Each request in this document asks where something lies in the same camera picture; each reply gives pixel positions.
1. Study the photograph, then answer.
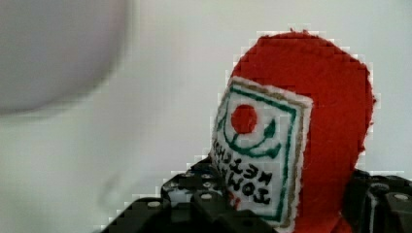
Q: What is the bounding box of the red felt ketchup bottle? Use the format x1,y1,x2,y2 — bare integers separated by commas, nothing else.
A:
210,31,374,233

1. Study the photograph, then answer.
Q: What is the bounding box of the purple round plate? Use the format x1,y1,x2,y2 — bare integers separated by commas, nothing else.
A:
0,0,131,115

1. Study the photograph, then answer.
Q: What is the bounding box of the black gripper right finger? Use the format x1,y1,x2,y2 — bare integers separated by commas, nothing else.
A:
343,170,412,233

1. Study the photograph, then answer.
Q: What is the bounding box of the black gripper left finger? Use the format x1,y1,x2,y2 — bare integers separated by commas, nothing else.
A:
100,157,278,233

